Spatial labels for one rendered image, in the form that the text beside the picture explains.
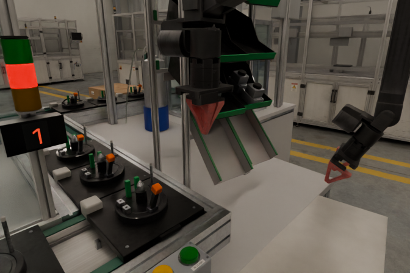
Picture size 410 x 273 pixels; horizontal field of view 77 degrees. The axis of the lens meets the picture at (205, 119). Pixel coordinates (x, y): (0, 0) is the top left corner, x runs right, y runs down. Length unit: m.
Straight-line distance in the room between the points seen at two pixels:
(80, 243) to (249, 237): 0.45
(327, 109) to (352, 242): 3.71
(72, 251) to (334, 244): 0.69
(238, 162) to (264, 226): 0.21
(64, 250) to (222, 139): 0.54
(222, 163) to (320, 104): 3.77
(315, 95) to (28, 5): 10.24
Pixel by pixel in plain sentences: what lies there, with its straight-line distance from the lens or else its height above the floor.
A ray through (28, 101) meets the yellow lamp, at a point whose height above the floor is 1.28.
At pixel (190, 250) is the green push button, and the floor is 0.97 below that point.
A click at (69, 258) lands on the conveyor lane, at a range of 0.76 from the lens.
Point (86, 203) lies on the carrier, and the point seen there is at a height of 0.99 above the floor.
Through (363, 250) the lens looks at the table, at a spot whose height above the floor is 0.86.
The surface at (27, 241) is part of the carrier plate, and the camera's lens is 0.77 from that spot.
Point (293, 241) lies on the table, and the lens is 0.85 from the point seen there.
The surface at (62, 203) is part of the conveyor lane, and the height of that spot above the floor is 0.95.
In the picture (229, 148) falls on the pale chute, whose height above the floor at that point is 1.06.
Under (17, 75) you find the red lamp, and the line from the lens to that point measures 0.66.
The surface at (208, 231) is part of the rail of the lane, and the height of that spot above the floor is 0.95.
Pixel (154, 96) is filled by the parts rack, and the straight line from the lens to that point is 0.93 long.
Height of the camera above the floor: 1.41
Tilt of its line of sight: 17 degrees down
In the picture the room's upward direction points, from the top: straight up
